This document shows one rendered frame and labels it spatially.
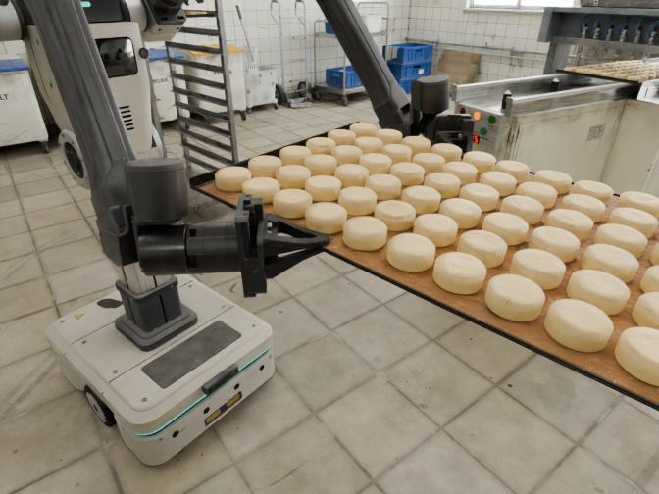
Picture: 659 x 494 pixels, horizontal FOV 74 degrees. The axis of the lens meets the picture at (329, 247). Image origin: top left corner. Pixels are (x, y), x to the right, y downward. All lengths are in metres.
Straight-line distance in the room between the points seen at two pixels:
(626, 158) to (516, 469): 1.49
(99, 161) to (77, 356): 1.12
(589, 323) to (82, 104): 0.57
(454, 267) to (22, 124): 4.34
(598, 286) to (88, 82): 0.59
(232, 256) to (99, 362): 1.12
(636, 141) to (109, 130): 2.17
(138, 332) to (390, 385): 0.89
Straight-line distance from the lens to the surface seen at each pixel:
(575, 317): 0.43
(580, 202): 0.65
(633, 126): 2.40
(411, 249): 0.46
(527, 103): 1.88
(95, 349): 1.61
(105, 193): 0.56
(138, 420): 1.38
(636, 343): 0.43
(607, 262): 0.53
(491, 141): 1.89
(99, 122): 0.59
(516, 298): 0.43
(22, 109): 4.57
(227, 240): 0.48
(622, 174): 2.45
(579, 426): 1.77
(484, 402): 1.72
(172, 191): 0.48
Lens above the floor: 1.24
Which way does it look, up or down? 30 degrees down
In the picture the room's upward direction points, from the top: straight up
